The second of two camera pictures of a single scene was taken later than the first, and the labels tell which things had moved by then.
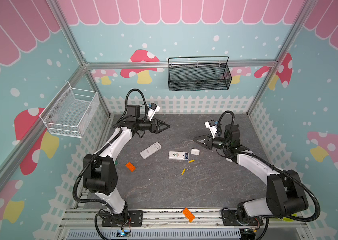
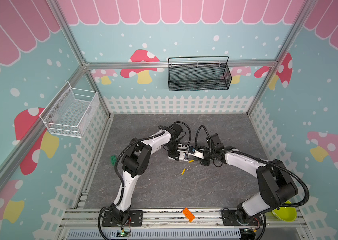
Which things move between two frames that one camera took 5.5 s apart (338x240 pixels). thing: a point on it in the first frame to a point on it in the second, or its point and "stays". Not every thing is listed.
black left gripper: (155, 128) to (173, 154)
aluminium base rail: (229, 224) stays
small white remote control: (181, 155) stays
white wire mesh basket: (68, 113) stays
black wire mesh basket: (188, 73) stays
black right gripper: (209, 141) to (205, 160)
